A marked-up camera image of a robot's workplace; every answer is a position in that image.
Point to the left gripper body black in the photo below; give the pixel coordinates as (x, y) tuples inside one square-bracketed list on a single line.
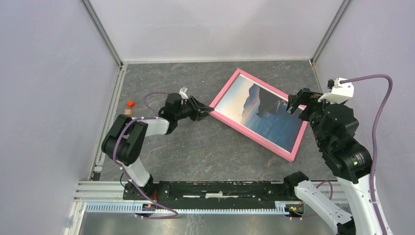
[(193, 112)]

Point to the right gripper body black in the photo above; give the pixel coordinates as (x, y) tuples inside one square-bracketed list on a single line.
[(310, 99)]

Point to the blue sea photo print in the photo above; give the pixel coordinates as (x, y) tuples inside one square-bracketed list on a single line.
[(259, 116)]

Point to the pink wooden picture frame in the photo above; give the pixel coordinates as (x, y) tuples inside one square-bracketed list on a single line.
[(259, 136)]

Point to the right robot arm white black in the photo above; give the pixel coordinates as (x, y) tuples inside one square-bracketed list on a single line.
[(334, 125)]

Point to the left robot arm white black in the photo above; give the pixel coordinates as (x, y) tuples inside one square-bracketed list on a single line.
[(124, 141)]

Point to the small red cube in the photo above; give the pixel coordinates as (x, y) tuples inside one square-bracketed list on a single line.
[(131, 104)]

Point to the small wooden cube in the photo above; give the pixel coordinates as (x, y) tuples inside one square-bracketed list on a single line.
[(128, 112)]

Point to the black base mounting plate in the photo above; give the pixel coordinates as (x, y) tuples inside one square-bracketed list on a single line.
[(213, 194)]

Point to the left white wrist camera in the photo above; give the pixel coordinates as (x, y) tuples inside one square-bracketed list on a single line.
[(183, 93)]

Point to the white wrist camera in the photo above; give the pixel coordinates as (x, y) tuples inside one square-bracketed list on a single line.
[(339, 92), (183, 93)]

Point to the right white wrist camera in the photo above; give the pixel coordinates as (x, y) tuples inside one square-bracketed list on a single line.
[(339, 92)]

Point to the white slotted cable duct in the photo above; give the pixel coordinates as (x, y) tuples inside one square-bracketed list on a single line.
[(147, 208)]

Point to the aluminium rail frame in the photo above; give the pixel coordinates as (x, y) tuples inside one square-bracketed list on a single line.
[(93, 190)]

